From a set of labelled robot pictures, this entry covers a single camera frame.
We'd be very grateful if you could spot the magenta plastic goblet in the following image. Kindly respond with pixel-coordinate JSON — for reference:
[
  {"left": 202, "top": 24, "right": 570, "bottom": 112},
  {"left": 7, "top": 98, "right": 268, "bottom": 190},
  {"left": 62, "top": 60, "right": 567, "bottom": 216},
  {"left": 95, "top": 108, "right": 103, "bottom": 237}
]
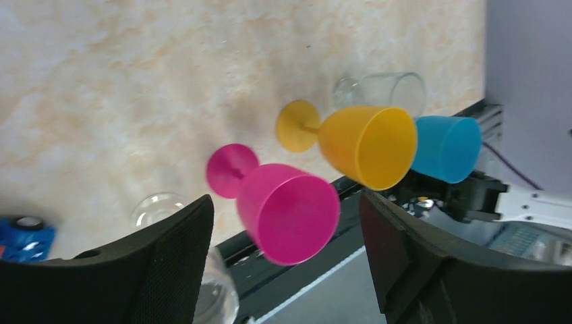
[{"left": 206, "top": 144, "right": 341, "bottom": 266}]

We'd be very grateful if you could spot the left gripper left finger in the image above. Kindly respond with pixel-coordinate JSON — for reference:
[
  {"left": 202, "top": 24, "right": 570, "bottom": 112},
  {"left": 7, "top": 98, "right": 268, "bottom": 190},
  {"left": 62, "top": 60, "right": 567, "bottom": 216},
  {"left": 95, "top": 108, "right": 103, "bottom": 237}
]
[{"left": 1, "top": 195, "right": 214, "bottom": 323}]

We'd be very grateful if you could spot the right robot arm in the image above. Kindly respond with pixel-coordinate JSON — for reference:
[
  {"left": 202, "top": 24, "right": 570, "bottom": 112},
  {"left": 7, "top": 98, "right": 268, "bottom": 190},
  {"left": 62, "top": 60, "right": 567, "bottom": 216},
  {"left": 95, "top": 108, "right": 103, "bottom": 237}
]
[{"left": 387, "top": 171, "right": 571, "bottom": 230}]

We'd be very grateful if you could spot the blue orange toy car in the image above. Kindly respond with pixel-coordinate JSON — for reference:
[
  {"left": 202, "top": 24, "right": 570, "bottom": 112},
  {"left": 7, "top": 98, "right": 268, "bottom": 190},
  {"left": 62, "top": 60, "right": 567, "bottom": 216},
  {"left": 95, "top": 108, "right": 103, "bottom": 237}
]
[{"left": 1, "top": 216, "right": 56, "bottom": 263}]

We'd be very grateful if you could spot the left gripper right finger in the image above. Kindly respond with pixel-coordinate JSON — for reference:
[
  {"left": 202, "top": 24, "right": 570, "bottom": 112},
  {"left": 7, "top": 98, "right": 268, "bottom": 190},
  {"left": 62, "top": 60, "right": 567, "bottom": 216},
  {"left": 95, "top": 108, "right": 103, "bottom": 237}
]
[{"left": 360, "top": 191, "right": 571, "bottom": 323}]

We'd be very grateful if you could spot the clear wine glass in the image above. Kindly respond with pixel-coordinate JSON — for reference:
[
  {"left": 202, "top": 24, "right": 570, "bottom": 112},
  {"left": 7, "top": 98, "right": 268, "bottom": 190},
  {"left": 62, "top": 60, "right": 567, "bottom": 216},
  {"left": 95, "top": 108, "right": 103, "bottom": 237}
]
[{"left": 132, "top": 192, "right": 239, "bottom": 323}]

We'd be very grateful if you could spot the small clear tumbler glass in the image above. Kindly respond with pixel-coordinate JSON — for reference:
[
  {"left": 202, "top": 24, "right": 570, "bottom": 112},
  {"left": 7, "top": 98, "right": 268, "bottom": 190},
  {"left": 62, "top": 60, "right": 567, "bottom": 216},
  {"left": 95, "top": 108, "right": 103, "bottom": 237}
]
[{"left": 333, "top": 72, "right": 427, "bottom": 119}]

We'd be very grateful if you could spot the orange plastic goblet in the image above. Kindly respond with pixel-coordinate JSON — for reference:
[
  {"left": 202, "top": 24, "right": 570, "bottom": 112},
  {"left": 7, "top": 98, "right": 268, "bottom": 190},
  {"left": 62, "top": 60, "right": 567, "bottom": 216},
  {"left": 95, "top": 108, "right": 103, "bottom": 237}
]
[{"left": 275, "top": 100, "right": 418, "bottom": 190}]

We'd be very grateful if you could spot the blue plastic goblet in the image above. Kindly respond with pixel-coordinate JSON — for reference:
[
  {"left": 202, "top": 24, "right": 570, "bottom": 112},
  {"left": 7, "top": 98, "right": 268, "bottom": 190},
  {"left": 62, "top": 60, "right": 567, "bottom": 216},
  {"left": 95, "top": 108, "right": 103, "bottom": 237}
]
[{"left": 411, "top": 115, "right": 482, "bottom": 184}]

